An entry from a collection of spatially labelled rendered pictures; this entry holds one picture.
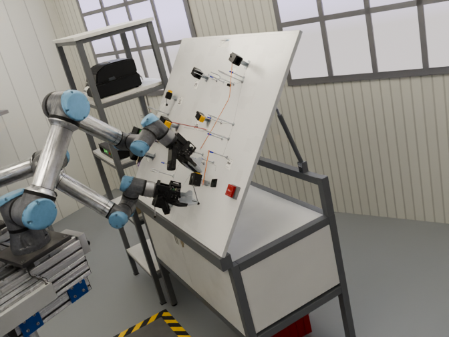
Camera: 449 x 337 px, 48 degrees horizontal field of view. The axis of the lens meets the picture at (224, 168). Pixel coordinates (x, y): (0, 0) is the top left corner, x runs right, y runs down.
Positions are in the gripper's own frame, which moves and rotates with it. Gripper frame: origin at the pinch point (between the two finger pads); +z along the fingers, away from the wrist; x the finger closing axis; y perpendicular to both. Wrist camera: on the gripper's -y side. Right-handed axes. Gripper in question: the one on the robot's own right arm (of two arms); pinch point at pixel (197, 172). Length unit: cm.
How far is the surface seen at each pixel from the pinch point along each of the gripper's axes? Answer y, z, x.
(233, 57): 48, -24, -14
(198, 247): -28.0, 21.0, -3.0
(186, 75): 59, -19, 49
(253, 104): 32.4, -6.9, -25.0
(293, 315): -28, 76, -19
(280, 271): -17, 53, -23
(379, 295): 22, 145, -1
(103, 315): -72, 64, 139
